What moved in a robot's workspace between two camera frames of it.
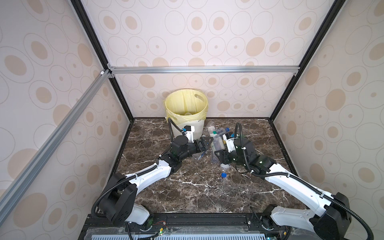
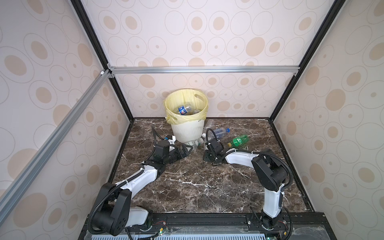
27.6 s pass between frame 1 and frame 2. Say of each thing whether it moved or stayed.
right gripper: moved
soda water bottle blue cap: stayed
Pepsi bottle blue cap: moved
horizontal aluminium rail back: stayed
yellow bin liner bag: stayed
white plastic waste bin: stayed
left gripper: moved
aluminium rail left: stayed
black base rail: stayed
